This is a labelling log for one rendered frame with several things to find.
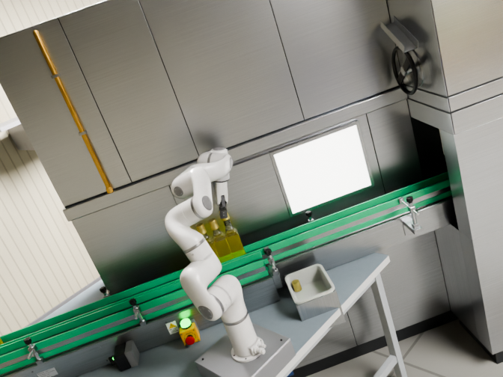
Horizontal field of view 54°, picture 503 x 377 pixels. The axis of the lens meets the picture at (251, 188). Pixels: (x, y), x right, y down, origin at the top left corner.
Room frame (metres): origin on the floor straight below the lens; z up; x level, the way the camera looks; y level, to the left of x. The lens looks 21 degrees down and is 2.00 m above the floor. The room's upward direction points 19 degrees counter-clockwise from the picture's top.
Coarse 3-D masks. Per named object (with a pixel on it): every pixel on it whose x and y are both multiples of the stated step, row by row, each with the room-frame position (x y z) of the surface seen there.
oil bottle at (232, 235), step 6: (234, 228) 1.96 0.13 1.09; (228, 234) 1.94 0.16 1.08; (234, 234) 1.94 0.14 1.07; (228, 240) 1.94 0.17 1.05; (234, 240) 1.94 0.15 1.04; (240, 240) 1.95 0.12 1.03; (234, 246) 1.94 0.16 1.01; (240, 246) 1.94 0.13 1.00; (234, 252) 1.94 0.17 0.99; (240, 252) 1.94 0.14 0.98
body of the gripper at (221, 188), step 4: (216, 184) 1.93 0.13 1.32; (220, 184) 1.92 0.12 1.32; (224, 184) 1.93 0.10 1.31; (216, 188) 1.92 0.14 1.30; (220, 188) 1.92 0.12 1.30; (224, 188) 1.92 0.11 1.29; (216, 192) 1.92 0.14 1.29; (220, 192) 1.92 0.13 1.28; (224, 192) 1.92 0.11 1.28; (216, 196) 1.92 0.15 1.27; (220, 196) 1.92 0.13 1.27; (224, 196) 1.94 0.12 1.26; (216, 200) 1.92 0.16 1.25; (220, 200) 1.92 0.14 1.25
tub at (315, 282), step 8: (296, 272) 1.85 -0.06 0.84; (304, 272) 1.85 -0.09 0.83; (312, 272) 1.85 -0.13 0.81; (320, 272) 1.84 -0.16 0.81; (288, 280) 1.83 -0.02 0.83; (304, 280) 1.84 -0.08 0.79; (312, 280) 1.84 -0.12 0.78; (320, 280) 1.84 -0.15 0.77; (328, 280) 1.71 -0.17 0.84; (288, 288) 1.76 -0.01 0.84; (304, 288) 1.82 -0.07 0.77; (312, 288) 1.80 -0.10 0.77; (320, 288) 1.78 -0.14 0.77; (328, 288) 1.74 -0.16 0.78; (296, 296) 1.78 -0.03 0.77; (304, 296) 1.76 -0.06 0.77; (312, 296) 1.64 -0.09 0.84
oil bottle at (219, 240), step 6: (222, 234) 1.95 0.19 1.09; (216, 240) 1.93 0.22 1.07; (222, 240) 1.93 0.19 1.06; (216, 246) 1.93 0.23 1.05; (222, 246) 1.93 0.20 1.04; (228, 246) 1.94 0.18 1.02; (222, 252) 1.93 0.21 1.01; (228, 252) 1.93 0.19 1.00; (222, 258) 1.93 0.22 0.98; (228, 258) 1.93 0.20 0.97
